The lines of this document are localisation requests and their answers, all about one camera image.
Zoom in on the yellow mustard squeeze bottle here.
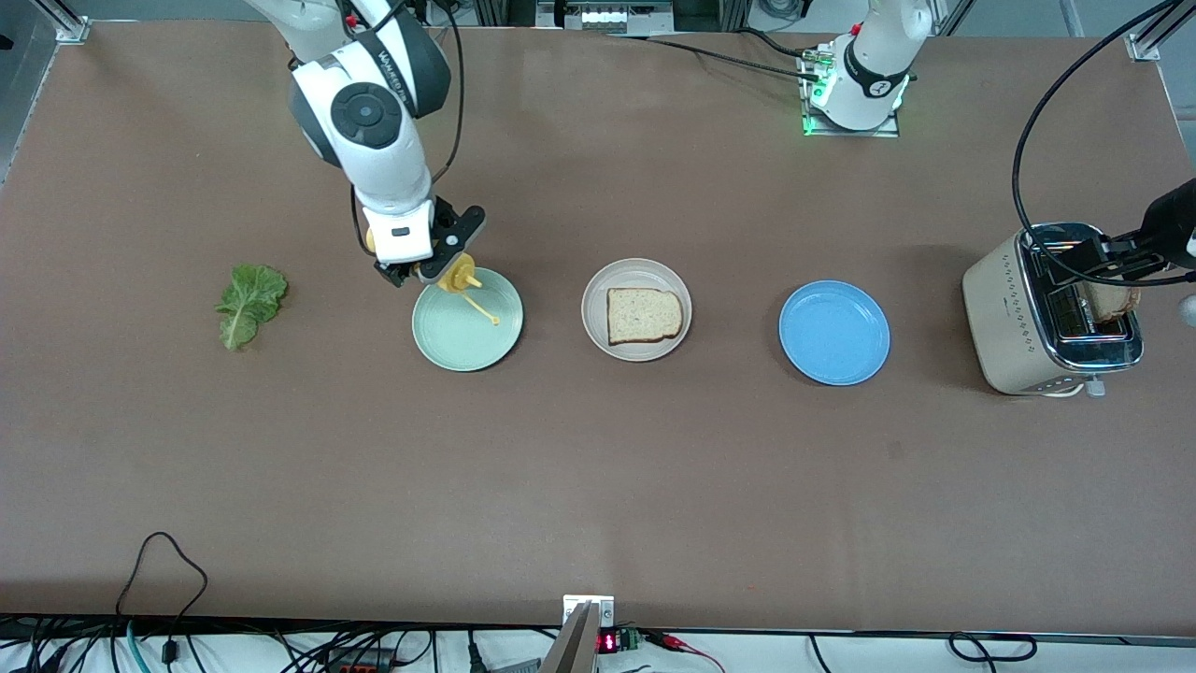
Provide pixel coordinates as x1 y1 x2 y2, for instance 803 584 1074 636
366 227 502 327

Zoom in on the brown bread slice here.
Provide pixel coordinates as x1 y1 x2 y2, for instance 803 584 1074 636
606 287 684 346
1084 279 1142 324

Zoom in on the light green plate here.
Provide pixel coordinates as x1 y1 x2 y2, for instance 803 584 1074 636
412 267 524 373

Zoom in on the beige plate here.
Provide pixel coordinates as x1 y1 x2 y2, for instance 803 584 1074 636
581 258 693 364

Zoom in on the blue plate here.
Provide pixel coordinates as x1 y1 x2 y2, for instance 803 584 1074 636
778 280 891 386

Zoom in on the beige chrome toaster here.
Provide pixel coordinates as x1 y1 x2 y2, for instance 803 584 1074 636
962 222 1146 397

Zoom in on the green lettuce leaf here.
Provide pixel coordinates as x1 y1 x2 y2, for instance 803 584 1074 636
216 265 289 352

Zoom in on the lit control box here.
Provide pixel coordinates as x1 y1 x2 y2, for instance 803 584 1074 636
535 0 676 35

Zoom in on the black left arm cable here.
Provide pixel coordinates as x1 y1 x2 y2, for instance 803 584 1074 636
1011 0 1183 287

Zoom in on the aluminium frame corner bracket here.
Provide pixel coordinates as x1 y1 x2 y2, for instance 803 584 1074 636
1126 0 1196 63
33 0 92 43

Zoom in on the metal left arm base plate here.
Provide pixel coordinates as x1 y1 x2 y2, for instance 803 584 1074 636
802 51 901 139

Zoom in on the long black table cable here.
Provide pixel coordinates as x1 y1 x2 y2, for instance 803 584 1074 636
607 31 823 81

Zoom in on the thin black looped cable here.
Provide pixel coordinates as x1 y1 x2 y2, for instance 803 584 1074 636
117 532 208 666

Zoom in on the short black table cable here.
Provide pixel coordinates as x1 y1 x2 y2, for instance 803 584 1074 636
738 28 806 59

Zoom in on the silver mount bracket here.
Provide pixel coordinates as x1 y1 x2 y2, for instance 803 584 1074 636
562 595 616 629

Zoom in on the black coiled cable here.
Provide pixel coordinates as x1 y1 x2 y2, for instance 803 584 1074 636
948 633 1038 663

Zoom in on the grey camera pole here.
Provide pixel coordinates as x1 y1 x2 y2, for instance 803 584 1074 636
540 603 599 673

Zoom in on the red clip wire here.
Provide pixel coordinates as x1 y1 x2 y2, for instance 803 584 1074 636
645 631 725 673

